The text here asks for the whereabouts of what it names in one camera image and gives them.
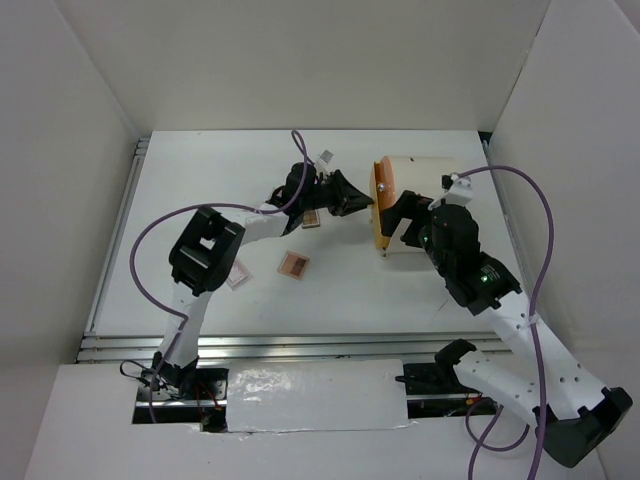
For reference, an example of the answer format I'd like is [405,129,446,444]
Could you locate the square four-shade eyeshadow palette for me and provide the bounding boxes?
[277,251,310,280]

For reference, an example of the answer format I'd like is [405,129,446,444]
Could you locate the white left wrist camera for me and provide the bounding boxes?
[314,150,333,175]

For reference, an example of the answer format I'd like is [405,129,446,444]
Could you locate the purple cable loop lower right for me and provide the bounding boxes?
[464,399,534,480]

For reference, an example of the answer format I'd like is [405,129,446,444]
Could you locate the orange top drawer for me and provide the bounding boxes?
[373,156,395,199]

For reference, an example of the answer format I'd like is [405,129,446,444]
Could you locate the cream cylindrical drawer organizer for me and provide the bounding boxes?
[370,156,473,257]

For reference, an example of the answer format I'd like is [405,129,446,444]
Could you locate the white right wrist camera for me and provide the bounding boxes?
[428,173,473,211]

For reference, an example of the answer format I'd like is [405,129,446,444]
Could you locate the orange drawer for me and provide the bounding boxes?
[373,156,395,199]
[369,164,396,256]

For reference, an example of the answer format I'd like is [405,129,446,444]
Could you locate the white foil-taped cover panel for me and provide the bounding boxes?
[226,360,413,433]

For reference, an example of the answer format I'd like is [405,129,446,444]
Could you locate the clear pink nails box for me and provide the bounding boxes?
[226,260,252,290]

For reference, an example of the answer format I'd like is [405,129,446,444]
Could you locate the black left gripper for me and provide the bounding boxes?
[299,169,372,217]

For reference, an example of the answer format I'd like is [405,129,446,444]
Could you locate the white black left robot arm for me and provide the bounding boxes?
[152,163,374,399]

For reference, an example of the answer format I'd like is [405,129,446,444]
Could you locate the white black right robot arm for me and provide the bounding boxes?
[380,191,633,468]

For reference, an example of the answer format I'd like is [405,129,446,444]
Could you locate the brown multi-shade eyeshadow palette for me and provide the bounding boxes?
[301,210,321,229]

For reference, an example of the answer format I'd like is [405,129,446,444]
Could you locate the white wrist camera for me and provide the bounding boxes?
[428,173,473,211]
[314,150,333,175]

